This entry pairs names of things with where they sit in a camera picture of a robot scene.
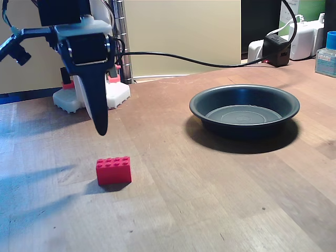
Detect white power adapter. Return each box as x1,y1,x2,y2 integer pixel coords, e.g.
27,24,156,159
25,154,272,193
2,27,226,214
288,21,316,60

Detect red and white servo wires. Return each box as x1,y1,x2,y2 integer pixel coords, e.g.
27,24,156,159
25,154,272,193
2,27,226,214
101,0,117,27

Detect thick black power cable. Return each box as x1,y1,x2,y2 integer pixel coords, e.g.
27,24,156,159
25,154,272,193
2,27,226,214
265,0,298,43

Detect black gripper camera on mount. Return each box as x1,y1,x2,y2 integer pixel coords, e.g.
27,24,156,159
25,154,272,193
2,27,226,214
0,27,57,66

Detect black cube usb charger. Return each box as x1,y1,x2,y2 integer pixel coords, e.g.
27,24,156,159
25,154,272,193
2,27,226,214
262,33,291,68

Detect chrome shelf pole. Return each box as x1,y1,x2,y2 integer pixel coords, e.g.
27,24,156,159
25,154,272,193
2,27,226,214
110,0,133,85

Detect long black usb cable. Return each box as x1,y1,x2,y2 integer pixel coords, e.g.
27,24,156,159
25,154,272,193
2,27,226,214
115,51,266,68

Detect green and white box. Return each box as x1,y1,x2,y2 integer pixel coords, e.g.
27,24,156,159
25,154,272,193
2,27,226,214
279,0,326,37

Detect red lego block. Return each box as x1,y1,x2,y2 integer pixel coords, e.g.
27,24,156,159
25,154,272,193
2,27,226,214
96,156,132,186

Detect bottle with blue cap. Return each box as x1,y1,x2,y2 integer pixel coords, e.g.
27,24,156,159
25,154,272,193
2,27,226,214
314,30,336,78

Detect camera cable with white connector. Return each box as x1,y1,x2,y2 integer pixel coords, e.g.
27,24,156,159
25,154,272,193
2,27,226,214
1,0,21,35

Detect white coiled cable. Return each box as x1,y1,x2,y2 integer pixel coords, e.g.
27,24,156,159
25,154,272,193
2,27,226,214
271,14,306,36

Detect white charger plug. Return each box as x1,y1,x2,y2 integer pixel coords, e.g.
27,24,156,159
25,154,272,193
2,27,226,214
313,13,326,57

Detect white power strip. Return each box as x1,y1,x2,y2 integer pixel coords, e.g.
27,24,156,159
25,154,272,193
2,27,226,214
247,39,266,64

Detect blue tape strip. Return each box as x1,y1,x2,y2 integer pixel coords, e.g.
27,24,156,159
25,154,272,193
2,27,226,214
0,88,62,105

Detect red and black table clamp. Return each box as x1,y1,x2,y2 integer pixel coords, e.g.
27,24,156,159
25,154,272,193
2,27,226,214
60,67,76,90
107,64,122,84

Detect dark round metal pan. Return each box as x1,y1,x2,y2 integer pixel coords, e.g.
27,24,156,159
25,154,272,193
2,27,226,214
188,83,300,140

